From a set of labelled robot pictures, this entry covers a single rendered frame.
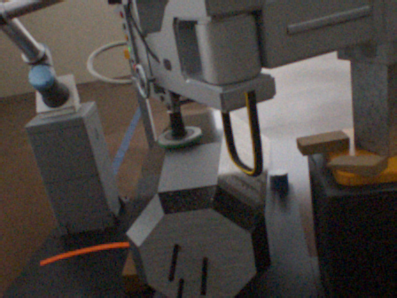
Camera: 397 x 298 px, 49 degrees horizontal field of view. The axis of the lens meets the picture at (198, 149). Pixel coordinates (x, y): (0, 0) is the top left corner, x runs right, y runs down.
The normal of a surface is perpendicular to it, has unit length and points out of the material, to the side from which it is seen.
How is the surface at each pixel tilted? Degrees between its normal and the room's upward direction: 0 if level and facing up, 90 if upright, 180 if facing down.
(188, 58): 90
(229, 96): 90
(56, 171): 90
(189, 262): 90
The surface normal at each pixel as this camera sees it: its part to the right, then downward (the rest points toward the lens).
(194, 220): -0.05, 0.37
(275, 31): 0.40, 0.26
